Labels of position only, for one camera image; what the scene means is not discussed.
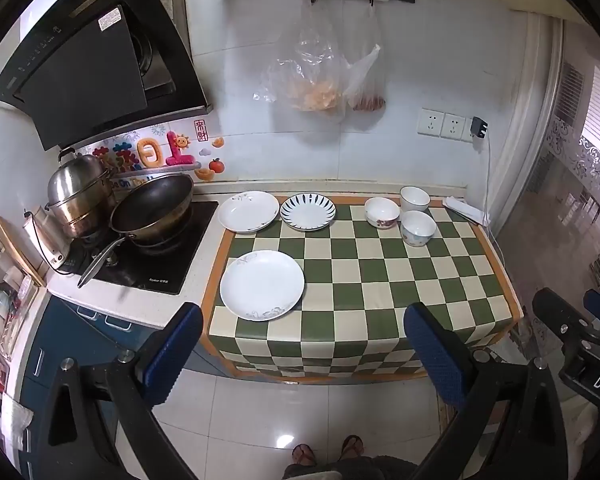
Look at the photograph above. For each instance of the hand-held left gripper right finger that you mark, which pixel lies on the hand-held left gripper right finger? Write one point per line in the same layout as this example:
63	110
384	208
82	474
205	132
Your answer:
430	350

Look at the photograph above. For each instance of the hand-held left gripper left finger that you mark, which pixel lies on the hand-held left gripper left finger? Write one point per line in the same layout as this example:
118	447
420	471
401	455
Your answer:
175	347

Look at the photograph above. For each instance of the blue patterned white bowl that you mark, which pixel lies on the blue patterned white bowl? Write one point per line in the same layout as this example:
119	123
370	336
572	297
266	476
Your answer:
417	225

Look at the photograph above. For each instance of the floral white bowl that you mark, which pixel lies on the floral white bowl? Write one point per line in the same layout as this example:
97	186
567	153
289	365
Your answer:
380	210

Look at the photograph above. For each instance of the green checkered table mat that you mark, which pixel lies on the green checkered table mat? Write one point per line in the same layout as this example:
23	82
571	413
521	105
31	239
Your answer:
380	280

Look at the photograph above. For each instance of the large white plate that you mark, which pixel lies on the large white plate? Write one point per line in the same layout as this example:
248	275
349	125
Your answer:
260	285

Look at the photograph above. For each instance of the blue kitchen cabinet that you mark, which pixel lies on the blue kitchen cabinet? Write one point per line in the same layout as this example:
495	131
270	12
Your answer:
65	325

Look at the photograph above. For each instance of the person's legs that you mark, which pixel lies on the person's legs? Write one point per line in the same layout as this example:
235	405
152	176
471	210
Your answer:
360	467

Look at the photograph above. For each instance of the patterned sliding glass door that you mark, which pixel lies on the patterned sliding glass door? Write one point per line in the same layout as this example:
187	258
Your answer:
570	160

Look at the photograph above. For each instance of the folded white paper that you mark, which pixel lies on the folded white paper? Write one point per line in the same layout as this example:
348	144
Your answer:
465	208

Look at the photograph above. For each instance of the plain white bowl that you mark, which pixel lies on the plain white bowl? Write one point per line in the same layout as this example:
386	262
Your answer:
414	197

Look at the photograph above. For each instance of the small white plate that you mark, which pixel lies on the small white plate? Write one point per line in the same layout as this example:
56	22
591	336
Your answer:
247	210

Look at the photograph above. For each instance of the person's left foot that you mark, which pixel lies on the person's left foot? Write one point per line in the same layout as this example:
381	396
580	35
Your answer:
304	455

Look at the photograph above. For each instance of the white kitchen appliance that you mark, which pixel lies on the white kitchen appliance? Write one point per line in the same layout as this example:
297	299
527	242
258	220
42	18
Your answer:
45	240

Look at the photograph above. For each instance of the cluttered side shelf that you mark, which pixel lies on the cluttered side shelf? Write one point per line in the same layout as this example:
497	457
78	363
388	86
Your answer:
0	310

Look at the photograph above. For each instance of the blue striped plate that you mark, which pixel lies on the blue striped plate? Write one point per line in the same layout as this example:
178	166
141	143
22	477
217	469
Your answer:
307	211

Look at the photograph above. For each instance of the wooden cutting board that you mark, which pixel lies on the wooden cutting board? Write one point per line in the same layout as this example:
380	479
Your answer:
15	250

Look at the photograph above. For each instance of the stainless steel steamer pot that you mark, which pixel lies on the stainless steel steamer pot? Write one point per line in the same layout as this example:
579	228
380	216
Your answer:
77	185

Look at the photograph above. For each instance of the black charger plug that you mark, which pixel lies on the black charger plug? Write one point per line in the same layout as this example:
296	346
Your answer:
480	127

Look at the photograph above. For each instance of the small clear plastic bag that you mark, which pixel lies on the small clear plastic bag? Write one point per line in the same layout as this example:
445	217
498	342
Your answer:
365	75

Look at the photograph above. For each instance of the black range hood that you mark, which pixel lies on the black range hood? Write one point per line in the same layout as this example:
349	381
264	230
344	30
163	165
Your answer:
80	60

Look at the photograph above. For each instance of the large clear plastic bag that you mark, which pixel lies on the large clear plastic bag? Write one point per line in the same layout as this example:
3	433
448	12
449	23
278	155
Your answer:
305	70

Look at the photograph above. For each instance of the colourful wall decals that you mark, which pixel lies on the colourful wall decals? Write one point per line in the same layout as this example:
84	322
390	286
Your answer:
147	152

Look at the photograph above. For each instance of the white wall socket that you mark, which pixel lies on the white wall socket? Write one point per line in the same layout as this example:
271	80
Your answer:
455	127
430	122

